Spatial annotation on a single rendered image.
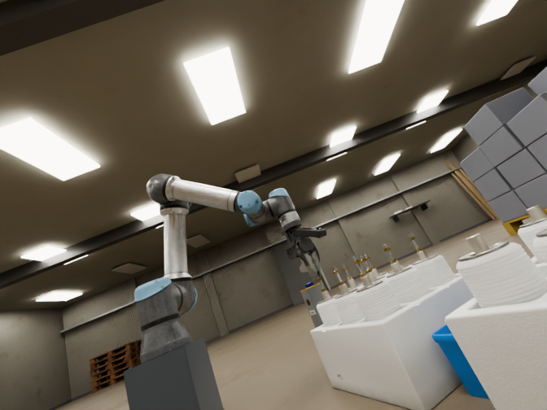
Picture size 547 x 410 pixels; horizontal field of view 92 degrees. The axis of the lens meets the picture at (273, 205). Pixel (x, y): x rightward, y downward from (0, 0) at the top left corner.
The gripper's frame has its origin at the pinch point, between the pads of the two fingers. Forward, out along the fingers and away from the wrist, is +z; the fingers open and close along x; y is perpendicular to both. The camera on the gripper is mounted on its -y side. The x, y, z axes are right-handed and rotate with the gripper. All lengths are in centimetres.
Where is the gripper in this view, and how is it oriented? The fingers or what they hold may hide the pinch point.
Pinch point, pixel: (317, 273)
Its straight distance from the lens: 97.7
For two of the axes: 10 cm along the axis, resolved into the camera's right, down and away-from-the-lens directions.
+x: -7.2, 0.5, -6.9
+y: -5.8, 5.0, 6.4
